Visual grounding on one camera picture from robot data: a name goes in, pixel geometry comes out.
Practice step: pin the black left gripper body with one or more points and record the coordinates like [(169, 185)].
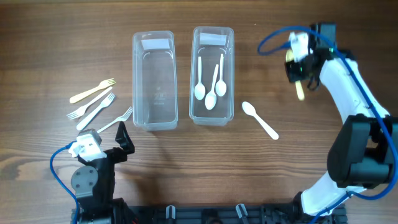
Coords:
[(107, 165)]

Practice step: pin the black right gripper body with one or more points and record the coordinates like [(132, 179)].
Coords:
[(296, 71)]

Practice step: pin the yellow plastic spoon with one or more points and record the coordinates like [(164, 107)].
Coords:
[(300, 94)]

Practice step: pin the thin white spoon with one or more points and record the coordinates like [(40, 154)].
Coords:
[(210, 99), (199, 89), (220, 84)]

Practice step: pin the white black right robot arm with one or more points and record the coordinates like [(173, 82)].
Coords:
[(362, 161)]

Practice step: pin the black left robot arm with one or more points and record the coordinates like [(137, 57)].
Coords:
[(94, 182)]

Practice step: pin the left clear plastic container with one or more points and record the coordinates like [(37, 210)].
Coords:
[(154, 81)]

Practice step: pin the clear plastic container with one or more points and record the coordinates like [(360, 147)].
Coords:
[(209, 43), (154, 81)]

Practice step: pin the right clear plastic container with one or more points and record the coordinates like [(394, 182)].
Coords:
[(209, 43)]

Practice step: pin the clear white plastic fork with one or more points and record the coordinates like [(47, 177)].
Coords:
[(124, 117)]

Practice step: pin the thick white plastic fork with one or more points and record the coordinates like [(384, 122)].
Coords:
[(105, 103)]

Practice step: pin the thin white plastic fork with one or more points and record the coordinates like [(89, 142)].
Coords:
[(82, 110)]

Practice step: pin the yellow plastic fork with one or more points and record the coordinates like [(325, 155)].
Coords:
[(102, 85)]

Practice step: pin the thick white plastic spoon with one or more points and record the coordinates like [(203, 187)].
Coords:
[(251, 111)]

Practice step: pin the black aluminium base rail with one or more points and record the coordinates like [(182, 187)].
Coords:
[(264, 214)]

